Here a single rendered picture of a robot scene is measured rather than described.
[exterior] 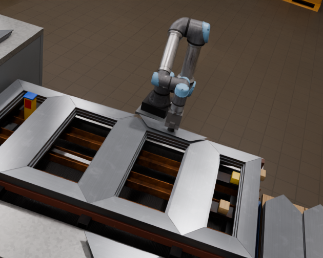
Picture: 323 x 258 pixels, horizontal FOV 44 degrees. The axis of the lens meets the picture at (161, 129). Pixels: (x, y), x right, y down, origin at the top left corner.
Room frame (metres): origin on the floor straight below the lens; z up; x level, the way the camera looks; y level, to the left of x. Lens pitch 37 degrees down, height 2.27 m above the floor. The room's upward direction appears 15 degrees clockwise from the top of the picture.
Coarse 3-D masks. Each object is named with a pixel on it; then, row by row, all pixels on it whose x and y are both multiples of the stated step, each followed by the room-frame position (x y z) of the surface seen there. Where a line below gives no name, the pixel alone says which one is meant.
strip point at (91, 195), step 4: (80, 188) 1.27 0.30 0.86; (84, 188) 1.27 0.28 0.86; (88, 188) 1.28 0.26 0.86; (84, 192) 1.25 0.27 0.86; (88, 192) 1.26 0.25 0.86; (92, 192) 1.26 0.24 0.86; (96, 192) 1.27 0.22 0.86; (100, 192) 1.27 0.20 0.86; (88, 196) 1.23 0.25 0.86; (92, 196) 1.24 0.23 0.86; (96, 196) 1.25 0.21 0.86; (100, 196) 1.25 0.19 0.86; (104, 196) 1.26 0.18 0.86; (108, 196) 1.26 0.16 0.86; (112, 196) 1.27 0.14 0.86; (88, 200) 1.21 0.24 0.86; (92, 200) 1.22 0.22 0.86; (96, 200) 1.22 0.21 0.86
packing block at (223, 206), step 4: (220, 200) 1.48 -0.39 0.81; (224, 200) 1.48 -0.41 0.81; (220, 204) 1.45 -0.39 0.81; (224, 204) 1.45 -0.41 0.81; (228, 204) 1.46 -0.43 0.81; (220, 208) 1.43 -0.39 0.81; (224, 208) 1.43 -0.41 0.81; (228, 208) 1.43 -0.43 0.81; (220, 212) 1.42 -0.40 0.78; (224, 212) 1.42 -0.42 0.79
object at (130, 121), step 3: (120, 120) 1.86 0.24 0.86; (123, 120) 1.87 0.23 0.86; (126, 120) 1.87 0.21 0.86; (129, 120) 1.88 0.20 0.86; (132, 120) 1.89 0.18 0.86; (135, 120) 1.90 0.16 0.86; (129, 123) 1.85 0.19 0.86; (132, 123) 1.86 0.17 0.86; (135, 123) 1.87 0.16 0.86; (138, 123) 1.88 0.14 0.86; (141, 123) 1.88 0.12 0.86; (138, 126) 1.85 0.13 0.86; (141, 126) 1.85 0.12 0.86; (144, 126) 1.86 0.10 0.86
